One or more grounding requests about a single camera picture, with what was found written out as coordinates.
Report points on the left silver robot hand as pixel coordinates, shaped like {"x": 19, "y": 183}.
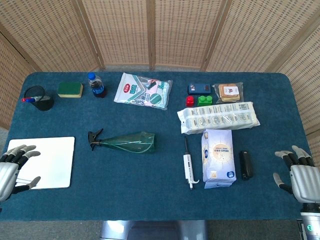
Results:
{"x": 7, "y": 170}

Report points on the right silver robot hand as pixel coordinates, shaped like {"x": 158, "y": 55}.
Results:
{"x": 305, "y": 180}

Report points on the green spray bottle black trigger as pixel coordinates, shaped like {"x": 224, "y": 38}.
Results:
{"x": 130, "y": 142}

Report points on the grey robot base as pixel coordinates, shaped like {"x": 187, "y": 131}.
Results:
{"x": 155, "y": 231}

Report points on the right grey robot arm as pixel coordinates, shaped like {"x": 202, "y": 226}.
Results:
{"x": 311, "y": 220}

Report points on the cola bottle blue cap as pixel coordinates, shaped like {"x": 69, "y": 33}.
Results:
{"x": 97, "y": 88}

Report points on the white rectangular board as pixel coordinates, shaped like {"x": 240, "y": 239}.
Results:
{"x": 52, "y": 162}

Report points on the black stapler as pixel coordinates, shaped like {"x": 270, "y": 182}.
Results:
{"x": 246, "y": 165}

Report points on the red capped marker pen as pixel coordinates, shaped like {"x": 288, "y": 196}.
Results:
{"x": 23, "y": 100}

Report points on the blue capped marker pen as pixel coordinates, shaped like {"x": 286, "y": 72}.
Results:
{"x": 31, "y": 100}

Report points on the black mesh pen holder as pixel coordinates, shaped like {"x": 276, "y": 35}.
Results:
{"x": 45, "y": 103}

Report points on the lavender tissue pack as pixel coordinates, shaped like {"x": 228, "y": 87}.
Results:
{"x": 218, "y": 157}

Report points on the green and yellow sponge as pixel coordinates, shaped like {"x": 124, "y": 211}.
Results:
{"x": 70, "y": 89}

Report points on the long white printed packet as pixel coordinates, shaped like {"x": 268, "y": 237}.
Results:
{"x": 217, "y": 117}

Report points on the packaged biscuits clear wrapper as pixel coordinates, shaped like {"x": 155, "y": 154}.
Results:
{"x": 228, "y": 92}

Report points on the white pipette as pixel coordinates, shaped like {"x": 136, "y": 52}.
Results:
{"x": 188, "y": 166}

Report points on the green toy block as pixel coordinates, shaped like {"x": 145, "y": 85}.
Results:
{"x": 205, "y": 101}

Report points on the blue tablecloth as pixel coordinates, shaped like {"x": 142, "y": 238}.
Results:
{"x": 140, "y": 190}

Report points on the red toy block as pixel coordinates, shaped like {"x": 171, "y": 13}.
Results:
{"x": 190, "y": 101}

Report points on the small dark blue box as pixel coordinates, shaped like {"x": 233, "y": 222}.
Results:
{"x": 199, "y": 88}

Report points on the packaged cleaning cloths bag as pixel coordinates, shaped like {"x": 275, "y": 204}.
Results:
{"x": 142, "y": 92}

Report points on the bamboo folding screen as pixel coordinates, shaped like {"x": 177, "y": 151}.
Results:
{"x": 120, "y": 30}

